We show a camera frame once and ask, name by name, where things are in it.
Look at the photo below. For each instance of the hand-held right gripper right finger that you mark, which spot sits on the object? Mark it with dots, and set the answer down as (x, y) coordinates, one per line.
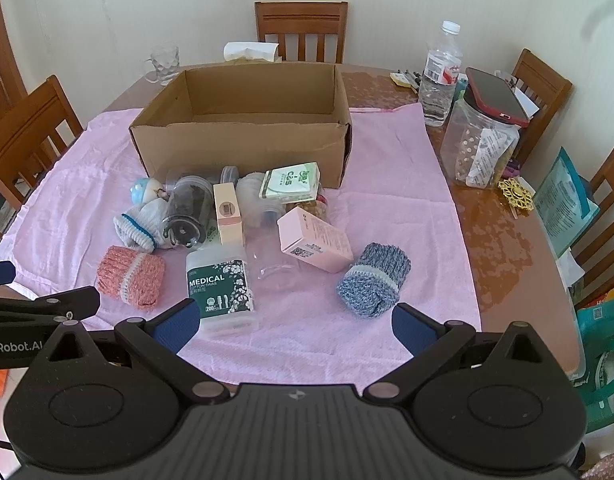
(412, 329)

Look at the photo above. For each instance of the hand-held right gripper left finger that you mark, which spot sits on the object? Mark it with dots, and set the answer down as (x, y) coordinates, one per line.
(177, 325)

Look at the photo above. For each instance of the cotton swab box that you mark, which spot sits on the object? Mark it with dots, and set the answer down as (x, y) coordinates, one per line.
(219, 285)

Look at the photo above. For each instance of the blue knit sock roll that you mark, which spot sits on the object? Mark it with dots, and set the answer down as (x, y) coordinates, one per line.
(374, 280)

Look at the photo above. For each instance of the pink knit sock roll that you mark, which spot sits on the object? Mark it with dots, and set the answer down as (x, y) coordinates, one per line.
(129, 275)

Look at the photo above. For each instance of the pale green packet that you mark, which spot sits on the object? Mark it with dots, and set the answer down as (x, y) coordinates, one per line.
(213, 237)

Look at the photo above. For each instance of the white sock with blue stripe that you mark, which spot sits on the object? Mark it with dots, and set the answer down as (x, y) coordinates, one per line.
(132, 230)

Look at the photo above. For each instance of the plain white sock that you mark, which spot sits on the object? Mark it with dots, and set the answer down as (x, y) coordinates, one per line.
(156, 210)

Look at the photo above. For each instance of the glass bottle with black base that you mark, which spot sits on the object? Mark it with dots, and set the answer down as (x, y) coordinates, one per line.
(187, 205)

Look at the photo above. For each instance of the cream carton box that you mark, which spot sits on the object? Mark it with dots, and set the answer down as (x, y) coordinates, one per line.
(229, 210)

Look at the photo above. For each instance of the pink carton box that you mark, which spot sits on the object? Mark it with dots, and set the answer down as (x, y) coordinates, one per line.
(312, 237)

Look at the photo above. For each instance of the blue and white toy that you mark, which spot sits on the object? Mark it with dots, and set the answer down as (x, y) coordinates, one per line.
(142, 190)

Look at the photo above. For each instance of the clear jar with grey lid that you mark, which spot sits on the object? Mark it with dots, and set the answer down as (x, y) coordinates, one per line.
(254, 200)

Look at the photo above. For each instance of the bottle of gold capsules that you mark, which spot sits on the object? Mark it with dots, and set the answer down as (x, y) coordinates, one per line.
(312, 208)

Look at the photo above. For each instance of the green and white tissue pack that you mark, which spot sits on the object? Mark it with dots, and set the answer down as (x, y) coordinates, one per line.
(289, 182)

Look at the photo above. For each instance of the brown cardboard box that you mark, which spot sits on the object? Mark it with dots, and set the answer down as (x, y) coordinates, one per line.
(237, 145)

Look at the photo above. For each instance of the pink cloth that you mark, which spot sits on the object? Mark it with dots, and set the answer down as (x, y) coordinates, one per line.
(387, 185)

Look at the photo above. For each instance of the white paper sheet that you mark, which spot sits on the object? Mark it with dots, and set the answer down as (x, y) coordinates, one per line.
(572, 270)

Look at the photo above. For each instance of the gold ornament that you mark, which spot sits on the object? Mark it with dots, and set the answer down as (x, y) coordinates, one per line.
(517, 192)

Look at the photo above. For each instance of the green bag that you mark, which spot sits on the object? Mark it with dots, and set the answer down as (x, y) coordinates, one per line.
(587, 325)

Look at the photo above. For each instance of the large clear plastic jar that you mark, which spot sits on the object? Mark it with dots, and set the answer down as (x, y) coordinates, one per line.
(462, 145)

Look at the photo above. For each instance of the small purple object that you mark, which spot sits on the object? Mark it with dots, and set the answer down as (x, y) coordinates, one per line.
(513, 166)

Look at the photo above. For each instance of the clear plastic water bottle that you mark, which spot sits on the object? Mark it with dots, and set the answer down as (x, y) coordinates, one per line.
(437, 95)

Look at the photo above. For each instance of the small green cap bottle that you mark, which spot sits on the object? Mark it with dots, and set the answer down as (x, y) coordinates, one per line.
(460, 87)

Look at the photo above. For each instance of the yellow sticky notes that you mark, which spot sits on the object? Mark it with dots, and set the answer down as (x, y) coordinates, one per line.
(399, 80)

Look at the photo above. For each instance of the row of black pens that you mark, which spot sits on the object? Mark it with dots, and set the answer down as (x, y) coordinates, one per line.
(411, 79)

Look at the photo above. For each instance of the white papers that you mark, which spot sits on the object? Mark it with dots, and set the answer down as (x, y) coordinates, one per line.
(529, 105)

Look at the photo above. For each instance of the clear glass mug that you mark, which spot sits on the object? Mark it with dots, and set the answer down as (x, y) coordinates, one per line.
(164, 62)

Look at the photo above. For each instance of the gold tissue box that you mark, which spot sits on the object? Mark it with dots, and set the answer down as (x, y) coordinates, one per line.
(252, 51)

